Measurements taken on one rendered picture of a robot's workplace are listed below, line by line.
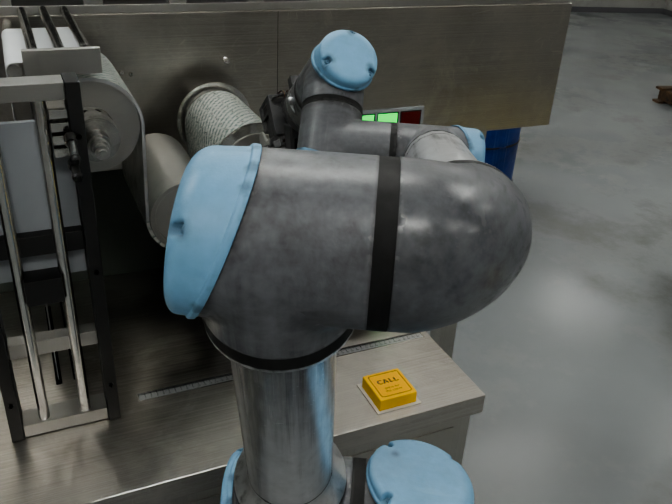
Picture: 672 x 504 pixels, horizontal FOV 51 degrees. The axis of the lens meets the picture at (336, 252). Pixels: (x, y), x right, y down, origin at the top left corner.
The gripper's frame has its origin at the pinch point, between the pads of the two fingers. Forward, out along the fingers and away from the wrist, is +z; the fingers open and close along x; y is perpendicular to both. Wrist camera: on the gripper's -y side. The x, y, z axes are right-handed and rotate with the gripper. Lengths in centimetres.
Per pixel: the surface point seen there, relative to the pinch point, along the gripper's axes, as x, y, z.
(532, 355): -139, -46, 140
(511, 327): -143, -33, 155
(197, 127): 7.9, 14.0, 13.7
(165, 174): 16.0, 4.2, 8.6
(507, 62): -72, 28, 25
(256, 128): 2.0, 7.1, -1.0
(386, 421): -10.7, -43.0, 4.0
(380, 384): -12.5, -37.2, 7.1
